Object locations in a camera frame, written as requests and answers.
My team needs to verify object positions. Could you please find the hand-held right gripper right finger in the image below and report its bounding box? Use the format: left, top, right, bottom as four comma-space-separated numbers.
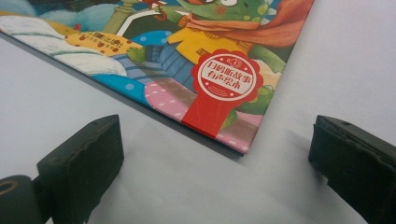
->
308, 114, 396, 224

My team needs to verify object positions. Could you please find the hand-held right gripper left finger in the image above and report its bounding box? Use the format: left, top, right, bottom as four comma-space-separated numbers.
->
32, 114, 125, 224

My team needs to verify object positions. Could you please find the colourful monster picture book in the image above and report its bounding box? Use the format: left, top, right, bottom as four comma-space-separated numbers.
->
0, 0, 316, 155

